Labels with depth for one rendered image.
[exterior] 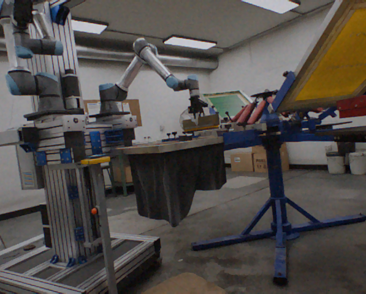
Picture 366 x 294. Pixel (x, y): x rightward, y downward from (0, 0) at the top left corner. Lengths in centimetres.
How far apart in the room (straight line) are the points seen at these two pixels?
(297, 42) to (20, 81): 542
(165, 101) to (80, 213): 486
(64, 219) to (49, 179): 30
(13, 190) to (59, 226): 317
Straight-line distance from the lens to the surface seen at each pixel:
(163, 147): 137
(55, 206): 214
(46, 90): 178
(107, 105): 209
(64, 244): 217
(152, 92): 640
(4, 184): 525
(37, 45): 158
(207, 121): 187
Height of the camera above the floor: 103
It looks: 3 degrees down
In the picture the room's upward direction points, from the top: 7 degrees counter-clockwise
